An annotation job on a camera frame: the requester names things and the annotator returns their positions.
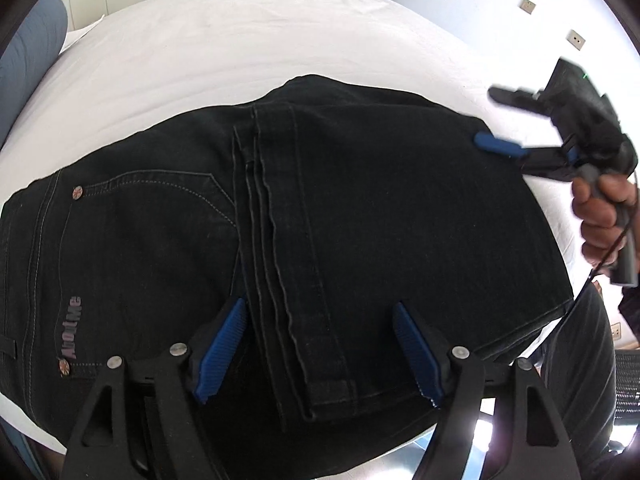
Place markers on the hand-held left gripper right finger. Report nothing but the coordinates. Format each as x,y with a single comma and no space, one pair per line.
417,352

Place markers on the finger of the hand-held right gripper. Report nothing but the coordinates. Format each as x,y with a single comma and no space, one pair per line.
515,96
495,144

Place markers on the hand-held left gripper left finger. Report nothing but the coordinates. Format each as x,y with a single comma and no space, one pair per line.
222,347

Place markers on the black denim pants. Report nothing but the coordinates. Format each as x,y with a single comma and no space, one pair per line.
280,240

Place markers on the person's right hand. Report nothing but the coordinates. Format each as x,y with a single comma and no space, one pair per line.
597,210

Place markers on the person's legs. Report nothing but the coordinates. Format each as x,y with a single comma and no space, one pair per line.
580,375

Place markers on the black mesh chair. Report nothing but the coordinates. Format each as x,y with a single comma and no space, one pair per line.
627,390

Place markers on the bed with white sheet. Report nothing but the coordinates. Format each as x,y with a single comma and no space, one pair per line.
250,40

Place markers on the grey pillow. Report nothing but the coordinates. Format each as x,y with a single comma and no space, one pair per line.
27,65

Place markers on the beige wall socket plate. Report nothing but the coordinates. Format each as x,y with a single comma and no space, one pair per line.
575,38

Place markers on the low wall socket plate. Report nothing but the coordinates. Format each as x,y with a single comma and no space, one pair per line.
616,331

